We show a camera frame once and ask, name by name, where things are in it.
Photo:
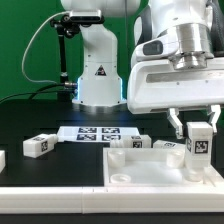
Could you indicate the white obstacle fence rail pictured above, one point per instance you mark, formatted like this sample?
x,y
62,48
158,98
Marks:
x,y
84,200

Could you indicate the camera on black stand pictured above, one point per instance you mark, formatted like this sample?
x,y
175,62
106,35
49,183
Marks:
x,y
68,26

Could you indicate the white square tabletop panel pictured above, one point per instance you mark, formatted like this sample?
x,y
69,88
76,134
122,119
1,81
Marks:
x,y
147,167

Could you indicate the tag marker sheet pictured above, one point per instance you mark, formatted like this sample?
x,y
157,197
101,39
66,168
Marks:
x,y
93,134

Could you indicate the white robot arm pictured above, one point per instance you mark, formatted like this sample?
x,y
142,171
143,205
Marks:
x,y
177,63

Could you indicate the white block left edge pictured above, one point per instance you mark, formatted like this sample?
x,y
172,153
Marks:
x,y
2,160

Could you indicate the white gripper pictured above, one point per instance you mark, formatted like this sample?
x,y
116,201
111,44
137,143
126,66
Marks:
x,y
154,86

